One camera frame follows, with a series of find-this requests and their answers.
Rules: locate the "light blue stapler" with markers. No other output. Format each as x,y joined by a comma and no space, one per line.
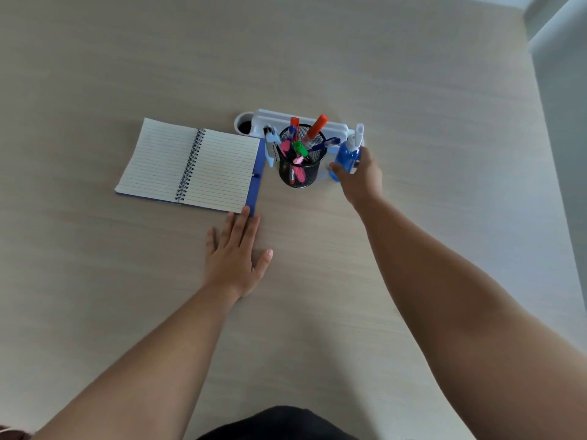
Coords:
272,144

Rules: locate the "person's left middle finger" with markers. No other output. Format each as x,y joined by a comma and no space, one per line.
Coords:
241,229

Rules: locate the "person's left hand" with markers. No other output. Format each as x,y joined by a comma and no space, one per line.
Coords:
231,263

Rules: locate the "red marker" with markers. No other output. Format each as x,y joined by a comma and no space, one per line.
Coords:
294,128

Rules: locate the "black mesh pen holder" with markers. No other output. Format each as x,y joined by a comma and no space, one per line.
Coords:
301,171

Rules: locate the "white desk organizer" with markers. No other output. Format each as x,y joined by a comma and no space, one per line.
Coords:
298,121

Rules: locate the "person's right hand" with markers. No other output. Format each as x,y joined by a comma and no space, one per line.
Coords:
364,180

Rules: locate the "person's left little finger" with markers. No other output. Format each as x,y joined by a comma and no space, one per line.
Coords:
211,240

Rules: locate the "person's right forearm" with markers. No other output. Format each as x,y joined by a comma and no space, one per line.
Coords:
463,316

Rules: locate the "green highlighter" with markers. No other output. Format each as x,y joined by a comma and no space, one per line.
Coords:
300,148

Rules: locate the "open spiral notebook blue cover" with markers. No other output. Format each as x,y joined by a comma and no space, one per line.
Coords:
192,165

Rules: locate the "pink highlighter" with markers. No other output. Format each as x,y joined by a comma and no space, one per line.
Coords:
299,172

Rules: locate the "blue spray bottle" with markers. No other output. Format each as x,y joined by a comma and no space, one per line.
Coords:
348,153

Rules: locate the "person's black clothing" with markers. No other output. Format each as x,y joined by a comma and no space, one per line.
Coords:
279,426

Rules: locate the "person's right thumb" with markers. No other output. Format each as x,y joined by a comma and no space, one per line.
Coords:
341,169

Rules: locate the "person's left thumb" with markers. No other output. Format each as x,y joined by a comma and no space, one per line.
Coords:
263,264

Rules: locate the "blue pen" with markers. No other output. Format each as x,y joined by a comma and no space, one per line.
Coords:
325,144

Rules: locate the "orange cap marker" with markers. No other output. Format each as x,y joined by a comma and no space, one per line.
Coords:
316,127

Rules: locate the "person's left forearm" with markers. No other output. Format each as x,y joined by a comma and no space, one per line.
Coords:
137,366

